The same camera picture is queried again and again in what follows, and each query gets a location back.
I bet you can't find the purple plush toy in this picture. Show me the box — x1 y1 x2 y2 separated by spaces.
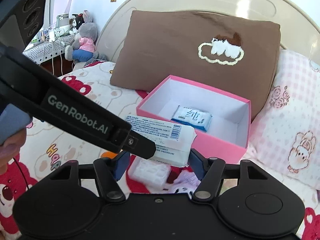
165 170 203 194

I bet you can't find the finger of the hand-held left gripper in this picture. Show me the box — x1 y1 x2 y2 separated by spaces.
117 129 157 160

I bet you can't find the printed bear blanket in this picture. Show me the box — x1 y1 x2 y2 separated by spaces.
0 61 320 240

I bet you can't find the cluttered side table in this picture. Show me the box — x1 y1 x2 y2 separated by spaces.
22 34 75 65

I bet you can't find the pink cardboard box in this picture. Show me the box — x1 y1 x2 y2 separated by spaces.
136 74 251 167

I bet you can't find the white wet wipes pack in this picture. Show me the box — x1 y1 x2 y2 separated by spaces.
124 114 197 167

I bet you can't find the brown embroidered pillow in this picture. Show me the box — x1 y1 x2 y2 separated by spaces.
110 10 282 123

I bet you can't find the clear floss pick box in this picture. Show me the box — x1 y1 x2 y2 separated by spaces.
128 156 172 187

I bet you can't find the white cable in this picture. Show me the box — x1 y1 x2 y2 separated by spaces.
51 34 66 77

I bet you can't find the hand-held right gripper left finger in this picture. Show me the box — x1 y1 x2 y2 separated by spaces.
46 151 131 203

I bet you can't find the black and white plush toy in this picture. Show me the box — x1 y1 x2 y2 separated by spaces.
69 14 84 35

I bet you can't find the blue wet wipes pack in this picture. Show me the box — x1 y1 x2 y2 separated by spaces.
171 105 213 132

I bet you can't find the thin dark cable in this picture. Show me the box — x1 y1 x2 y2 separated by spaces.
12 155 33 188

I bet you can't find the pink checked pillow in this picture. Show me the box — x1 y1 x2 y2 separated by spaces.
246 49 320 190

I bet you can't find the grey plush rabbit toy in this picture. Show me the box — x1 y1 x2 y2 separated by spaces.
65 10 100 62

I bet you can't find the person's left hand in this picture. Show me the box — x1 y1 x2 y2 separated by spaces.
0 127 27 175

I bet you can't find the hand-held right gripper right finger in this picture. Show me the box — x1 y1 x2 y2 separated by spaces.
188 148 273 203

